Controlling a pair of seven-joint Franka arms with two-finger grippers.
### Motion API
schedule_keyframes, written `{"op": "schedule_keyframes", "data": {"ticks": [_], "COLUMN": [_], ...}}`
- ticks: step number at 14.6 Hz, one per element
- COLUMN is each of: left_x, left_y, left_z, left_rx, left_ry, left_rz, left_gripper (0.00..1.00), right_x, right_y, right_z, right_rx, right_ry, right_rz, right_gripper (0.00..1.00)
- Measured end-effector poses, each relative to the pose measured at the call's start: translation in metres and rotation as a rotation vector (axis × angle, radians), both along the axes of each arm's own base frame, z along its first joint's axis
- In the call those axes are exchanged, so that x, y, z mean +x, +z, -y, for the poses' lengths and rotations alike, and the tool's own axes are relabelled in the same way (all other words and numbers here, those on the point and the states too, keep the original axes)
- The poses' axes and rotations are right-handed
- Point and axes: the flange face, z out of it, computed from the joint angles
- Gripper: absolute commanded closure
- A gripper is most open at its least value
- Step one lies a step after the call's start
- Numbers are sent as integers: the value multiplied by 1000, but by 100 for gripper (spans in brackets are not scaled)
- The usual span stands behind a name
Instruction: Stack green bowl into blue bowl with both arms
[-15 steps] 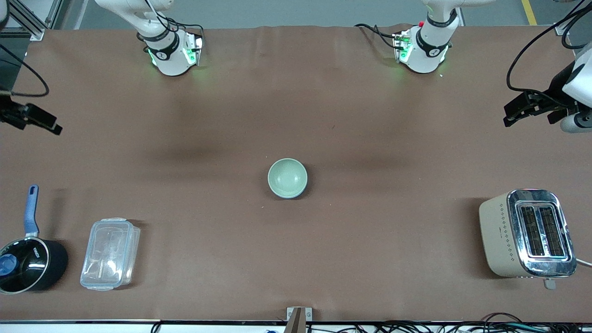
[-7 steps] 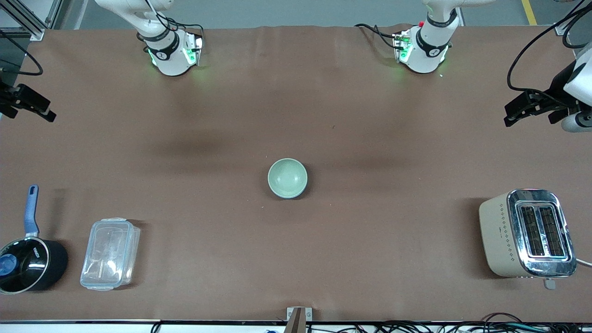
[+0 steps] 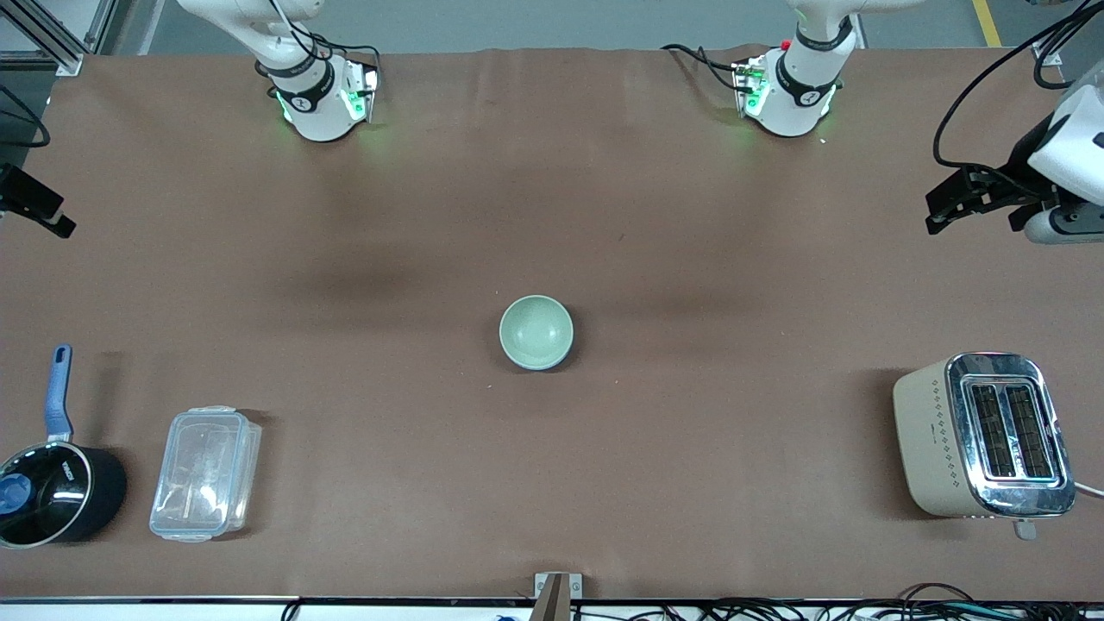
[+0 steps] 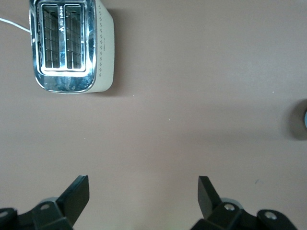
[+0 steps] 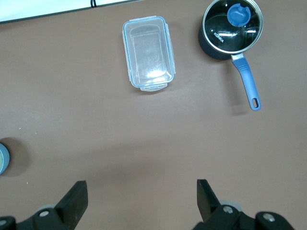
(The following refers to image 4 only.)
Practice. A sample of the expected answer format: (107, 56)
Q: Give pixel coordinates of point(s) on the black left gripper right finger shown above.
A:
(213, 210)

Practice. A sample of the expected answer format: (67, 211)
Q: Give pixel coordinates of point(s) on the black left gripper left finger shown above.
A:
(69, 203)

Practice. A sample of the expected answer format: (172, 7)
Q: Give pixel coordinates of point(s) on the blue bowl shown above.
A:
(305, 119)

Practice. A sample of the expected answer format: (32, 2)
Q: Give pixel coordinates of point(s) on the brown table cover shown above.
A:
(168, 119)

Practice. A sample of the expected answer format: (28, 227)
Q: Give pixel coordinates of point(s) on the beige chrome toaster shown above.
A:
(103, 48)

